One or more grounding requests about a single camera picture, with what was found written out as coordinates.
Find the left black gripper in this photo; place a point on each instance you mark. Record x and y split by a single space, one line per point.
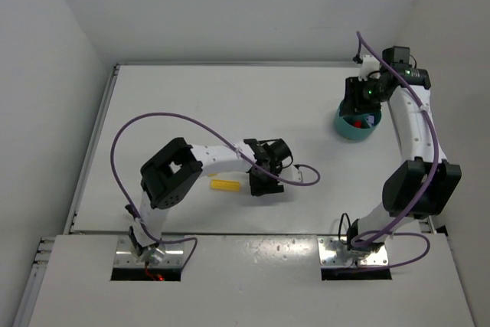
264 184

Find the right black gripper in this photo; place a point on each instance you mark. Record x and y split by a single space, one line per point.
355 98

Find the purple lego brick stud up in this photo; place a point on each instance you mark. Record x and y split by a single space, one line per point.
371 121

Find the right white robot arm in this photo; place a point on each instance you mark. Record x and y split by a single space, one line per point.
425 179

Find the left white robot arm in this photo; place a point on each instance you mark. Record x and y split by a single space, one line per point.
169 175

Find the teal round divided container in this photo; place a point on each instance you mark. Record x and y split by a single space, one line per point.
344 125

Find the yellow long lego plate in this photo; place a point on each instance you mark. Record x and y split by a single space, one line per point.
225 185

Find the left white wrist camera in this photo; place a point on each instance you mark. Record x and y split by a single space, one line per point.
293 174

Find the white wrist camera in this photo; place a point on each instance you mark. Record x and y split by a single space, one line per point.
293 174
368 65

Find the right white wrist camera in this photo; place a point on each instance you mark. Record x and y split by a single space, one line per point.
368 65

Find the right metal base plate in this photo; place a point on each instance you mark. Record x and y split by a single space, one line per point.
333 254

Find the metal base plate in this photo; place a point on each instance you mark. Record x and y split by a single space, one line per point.
156 257
333 254

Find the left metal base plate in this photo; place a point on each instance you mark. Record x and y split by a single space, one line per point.
156 257

